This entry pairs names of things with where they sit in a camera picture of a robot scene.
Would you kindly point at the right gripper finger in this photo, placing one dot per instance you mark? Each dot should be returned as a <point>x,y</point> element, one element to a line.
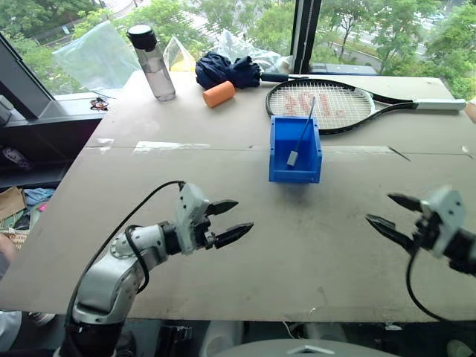
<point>390,227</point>
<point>407,202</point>

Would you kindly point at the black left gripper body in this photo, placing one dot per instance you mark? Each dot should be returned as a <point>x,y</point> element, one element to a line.
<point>207,232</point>

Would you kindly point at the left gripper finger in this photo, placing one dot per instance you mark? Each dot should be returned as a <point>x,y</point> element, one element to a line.
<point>221,206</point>
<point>234,233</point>

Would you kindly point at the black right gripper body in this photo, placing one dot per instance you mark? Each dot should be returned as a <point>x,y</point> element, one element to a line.
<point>425,230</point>

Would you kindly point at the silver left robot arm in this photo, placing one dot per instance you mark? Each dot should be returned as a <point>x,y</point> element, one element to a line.
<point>108,275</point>

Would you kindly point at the blue plastic bin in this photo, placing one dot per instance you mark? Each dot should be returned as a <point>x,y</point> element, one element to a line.
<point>282,173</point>

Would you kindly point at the white coupler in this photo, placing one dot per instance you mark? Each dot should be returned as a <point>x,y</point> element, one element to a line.
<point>292,158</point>

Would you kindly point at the orange foam cylinder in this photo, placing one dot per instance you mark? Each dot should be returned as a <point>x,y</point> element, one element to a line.
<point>218,94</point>

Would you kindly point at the black and white tennis racket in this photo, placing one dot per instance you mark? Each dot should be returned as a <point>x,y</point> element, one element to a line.
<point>327,104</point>

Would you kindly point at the grey rounded robot torso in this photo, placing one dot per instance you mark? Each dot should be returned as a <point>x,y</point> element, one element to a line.
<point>305,349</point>

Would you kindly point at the navy folded umbrella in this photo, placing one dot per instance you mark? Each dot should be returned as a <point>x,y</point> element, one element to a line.
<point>227,70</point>

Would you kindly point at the clear bottle with black cap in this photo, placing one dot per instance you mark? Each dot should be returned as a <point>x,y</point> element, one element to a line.
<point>156,70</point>

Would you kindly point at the plastic bag with yellow contents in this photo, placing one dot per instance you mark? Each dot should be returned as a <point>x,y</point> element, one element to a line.
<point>178,56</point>

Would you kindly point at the small dark trinket bundle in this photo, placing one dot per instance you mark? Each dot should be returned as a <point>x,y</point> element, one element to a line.
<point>99,104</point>

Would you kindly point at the white crumpled plastic bag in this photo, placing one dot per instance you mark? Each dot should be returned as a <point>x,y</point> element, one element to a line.
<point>241,48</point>

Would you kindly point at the light blue cloth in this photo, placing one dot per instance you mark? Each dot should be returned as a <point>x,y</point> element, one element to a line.
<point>39,197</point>

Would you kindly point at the clear bluish plastic bag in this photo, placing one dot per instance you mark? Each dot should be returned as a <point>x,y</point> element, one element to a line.
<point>96,59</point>

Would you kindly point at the brown paper bag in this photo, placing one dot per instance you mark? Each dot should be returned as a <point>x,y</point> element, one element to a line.
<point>11,202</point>

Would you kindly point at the dark slanted panel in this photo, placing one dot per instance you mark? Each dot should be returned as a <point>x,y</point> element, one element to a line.
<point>22,85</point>

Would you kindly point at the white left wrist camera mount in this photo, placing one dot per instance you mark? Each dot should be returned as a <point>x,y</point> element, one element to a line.
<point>187,215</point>

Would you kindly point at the black window frame post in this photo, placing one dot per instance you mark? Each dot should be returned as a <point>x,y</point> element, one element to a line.
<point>305,33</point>

